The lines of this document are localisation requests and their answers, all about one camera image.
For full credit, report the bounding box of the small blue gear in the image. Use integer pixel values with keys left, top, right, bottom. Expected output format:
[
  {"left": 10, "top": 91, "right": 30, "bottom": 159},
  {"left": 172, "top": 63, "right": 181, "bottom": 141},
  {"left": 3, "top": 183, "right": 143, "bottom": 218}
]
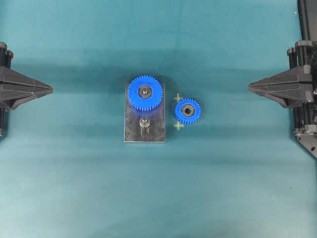
[{"left": 174, "top": 98, "right": 201, "bottom": 125}]

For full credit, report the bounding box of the large blue gear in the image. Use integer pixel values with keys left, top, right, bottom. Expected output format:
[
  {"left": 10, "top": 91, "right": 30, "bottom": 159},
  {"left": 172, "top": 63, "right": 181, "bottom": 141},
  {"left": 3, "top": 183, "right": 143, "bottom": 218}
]
[{"left": 127, "top": 75, "right": 163, "bottom": 111}]

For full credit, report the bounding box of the steel shaft under large gear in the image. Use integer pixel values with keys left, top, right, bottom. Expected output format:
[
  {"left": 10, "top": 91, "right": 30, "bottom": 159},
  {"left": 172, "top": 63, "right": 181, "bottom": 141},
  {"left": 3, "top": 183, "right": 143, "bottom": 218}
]
[{"left": 140, "top": 86, "right": 151, "bottom": 98}]

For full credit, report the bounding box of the empty steel shaft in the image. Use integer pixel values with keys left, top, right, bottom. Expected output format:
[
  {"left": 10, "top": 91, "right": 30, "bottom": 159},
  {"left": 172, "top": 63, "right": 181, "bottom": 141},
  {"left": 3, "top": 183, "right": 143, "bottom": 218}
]
[{"left": 139, "top": 117, "right": 151, "bottom": 135}]

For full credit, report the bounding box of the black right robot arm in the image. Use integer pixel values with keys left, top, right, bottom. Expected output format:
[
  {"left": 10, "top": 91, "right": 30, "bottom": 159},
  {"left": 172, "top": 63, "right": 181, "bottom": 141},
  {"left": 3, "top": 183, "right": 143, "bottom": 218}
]
[{"left": 248, "top": 0, "right": 317, "bottom": 157}]

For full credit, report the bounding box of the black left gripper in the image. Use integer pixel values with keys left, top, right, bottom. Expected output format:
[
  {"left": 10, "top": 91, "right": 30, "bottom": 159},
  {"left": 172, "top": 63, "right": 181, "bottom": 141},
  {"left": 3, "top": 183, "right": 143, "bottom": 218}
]
[{"left": 0, "top": 42, "right": 54, "bottom": 137}]

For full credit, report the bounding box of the grey metal base plate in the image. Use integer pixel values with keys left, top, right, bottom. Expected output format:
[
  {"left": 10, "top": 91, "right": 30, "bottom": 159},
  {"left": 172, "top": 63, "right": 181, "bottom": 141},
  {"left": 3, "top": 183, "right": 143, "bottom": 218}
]
[{"left": 124, "top": 93, "right": 165, "bottom": 143}]

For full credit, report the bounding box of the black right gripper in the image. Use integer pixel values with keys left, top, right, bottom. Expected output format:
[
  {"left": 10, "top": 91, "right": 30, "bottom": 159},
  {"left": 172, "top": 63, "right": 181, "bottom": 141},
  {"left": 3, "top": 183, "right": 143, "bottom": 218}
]
[{"left": 248, "top": 40, "right": 317, "bottom": 135}]

